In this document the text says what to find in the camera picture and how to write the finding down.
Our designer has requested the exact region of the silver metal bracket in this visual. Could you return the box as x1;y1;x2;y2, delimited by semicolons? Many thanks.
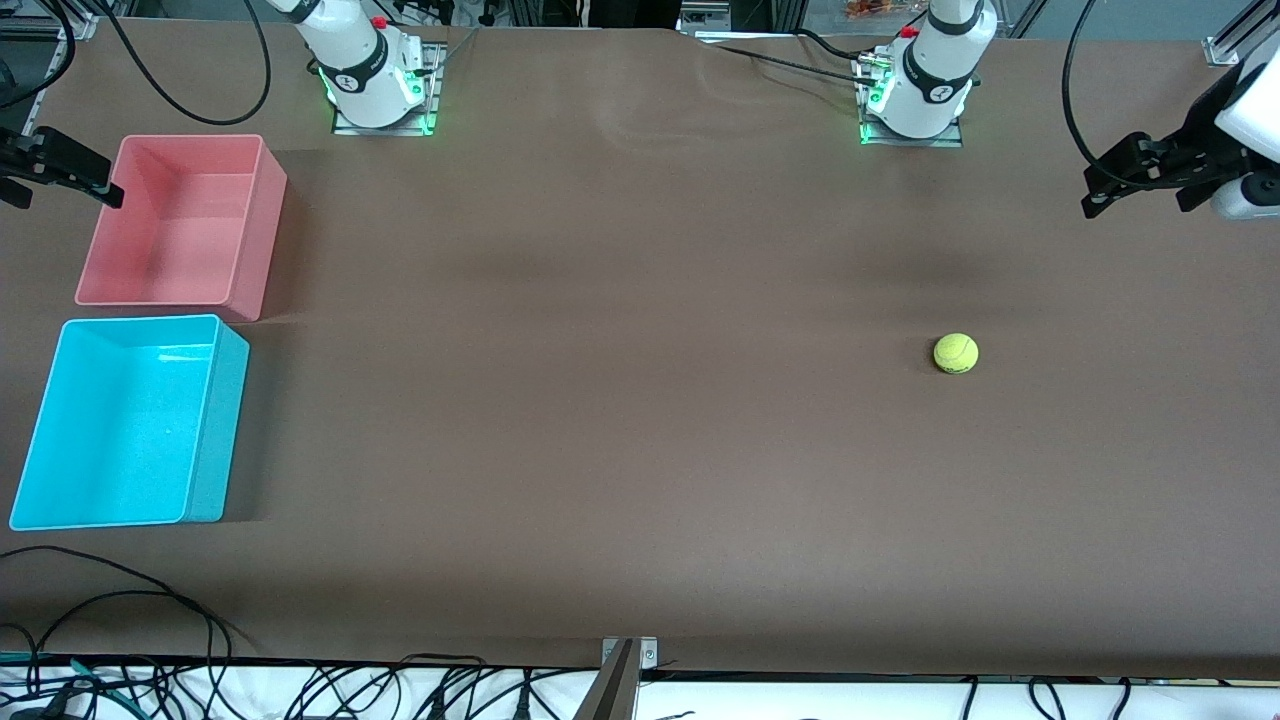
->
601;636;660;670

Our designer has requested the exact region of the blue plastic bin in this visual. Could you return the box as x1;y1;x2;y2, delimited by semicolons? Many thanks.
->
8;314;251;531

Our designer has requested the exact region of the teal cable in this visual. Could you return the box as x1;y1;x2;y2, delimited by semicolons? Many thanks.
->
0;650;133;707

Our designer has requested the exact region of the aluminium frame profile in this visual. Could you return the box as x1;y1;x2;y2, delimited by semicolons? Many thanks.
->
1203;0;1280;69
0;8;101;43

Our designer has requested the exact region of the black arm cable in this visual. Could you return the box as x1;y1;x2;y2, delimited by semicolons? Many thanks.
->
1061;0;1111;171
98;0;273;126

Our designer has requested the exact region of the yellow tennis ball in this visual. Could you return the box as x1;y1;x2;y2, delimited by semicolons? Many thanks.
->
933;333;980;376

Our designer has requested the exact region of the grey camera mount bar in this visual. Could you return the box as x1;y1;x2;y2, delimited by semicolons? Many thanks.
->
570;640;641;720

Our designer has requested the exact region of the pink plastic bin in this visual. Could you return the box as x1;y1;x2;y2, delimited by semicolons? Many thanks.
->
75;133;289;323

